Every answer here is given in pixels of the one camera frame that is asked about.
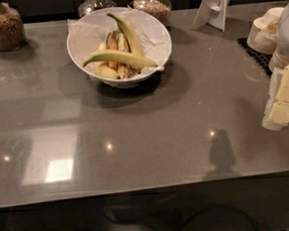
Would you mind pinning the white bowl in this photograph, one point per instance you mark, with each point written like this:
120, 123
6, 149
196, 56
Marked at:
80, 42

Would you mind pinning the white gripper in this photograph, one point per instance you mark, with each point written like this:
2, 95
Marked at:
288, 33

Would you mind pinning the small yellow banana left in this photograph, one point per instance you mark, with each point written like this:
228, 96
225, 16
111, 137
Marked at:
103, 68

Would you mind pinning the white folded card stand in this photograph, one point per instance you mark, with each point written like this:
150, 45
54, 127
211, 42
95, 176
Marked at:
213, 13

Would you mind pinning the upright green-tipped banana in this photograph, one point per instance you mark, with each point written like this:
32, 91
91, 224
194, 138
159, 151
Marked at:
129, 33

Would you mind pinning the stack of paper cups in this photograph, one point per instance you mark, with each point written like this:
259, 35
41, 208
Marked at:
262, 35
280, 59

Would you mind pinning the brown spotted banana pieces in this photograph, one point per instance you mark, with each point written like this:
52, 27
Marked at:
117, 41

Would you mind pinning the glass jar of grains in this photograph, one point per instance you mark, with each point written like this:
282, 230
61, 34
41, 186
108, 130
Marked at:
159, 9
12, 31

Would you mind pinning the stack of paper cups lower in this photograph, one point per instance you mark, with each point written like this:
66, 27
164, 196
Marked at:
280, 59

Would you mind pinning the glass jar of grains right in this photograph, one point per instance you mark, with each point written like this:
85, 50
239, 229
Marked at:
159, 9

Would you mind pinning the long front banana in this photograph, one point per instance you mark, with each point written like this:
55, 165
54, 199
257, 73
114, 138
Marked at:
123, 57

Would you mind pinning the glass jar of grains left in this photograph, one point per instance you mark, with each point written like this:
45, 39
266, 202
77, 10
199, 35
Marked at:
12, 31

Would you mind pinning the glass jar middle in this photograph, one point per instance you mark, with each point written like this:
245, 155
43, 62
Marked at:
90, 6

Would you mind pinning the stack of paper cups upper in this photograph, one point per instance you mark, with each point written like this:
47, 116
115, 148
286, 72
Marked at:
262, 35

